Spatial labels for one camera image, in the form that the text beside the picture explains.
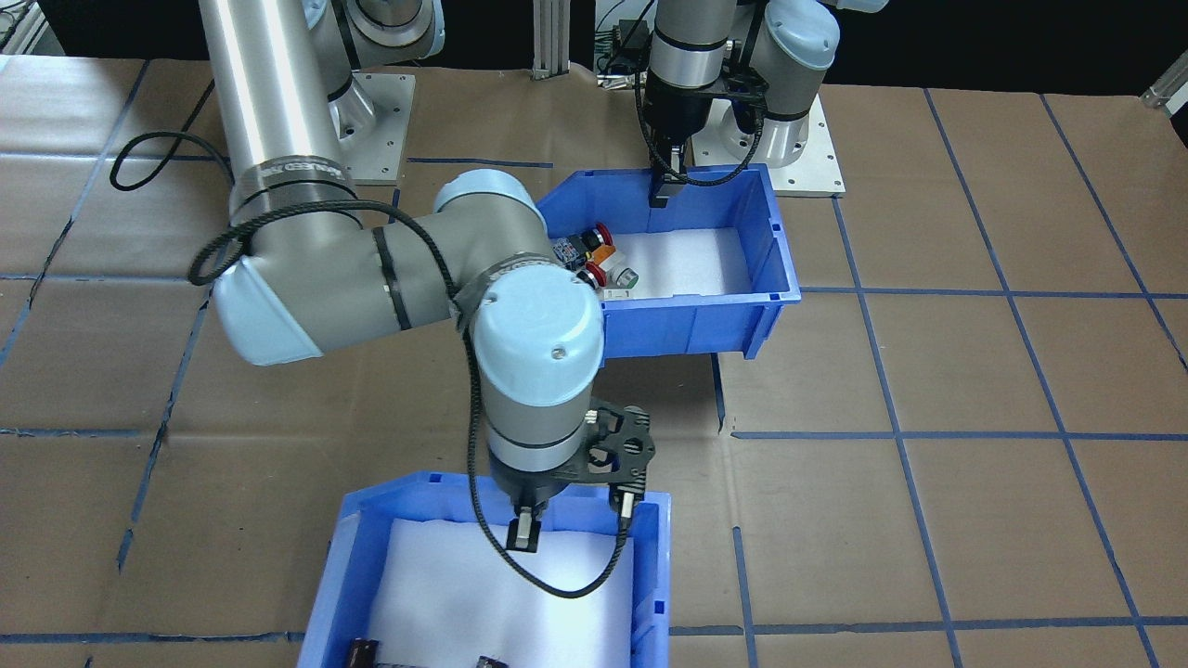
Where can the blue bin with capacitors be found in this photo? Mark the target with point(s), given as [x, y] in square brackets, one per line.
[650, 557]

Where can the blue bin with buttons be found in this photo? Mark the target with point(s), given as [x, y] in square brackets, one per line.
[687, 320]

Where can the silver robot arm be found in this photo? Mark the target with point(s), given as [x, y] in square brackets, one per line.
[297, 186]
[780, 56]

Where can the orange white push button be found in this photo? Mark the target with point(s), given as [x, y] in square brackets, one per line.
[620, 276]

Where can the silver metal connector tube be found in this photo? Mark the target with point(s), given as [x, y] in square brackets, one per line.
[617, 82]

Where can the black power adapter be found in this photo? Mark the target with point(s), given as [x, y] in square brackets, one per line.
[633, 42]

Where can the large brown capacitor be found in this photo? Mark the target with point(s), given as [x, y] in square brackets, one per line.
[364, 654]

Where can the white square switch block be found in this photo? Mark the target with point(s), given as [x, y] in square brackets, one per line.
[620, 293]

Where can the aluminium profile post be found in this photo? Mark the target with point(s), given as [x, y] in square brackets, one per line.
[549, 37]

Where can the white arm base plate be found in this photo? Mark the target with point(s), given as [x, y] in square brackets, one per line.
[821, 158]
[380, 130]

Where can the aluminium frame bar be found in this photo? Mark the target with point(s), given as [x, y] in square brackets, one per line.
[1168, 93]
[19, 28]

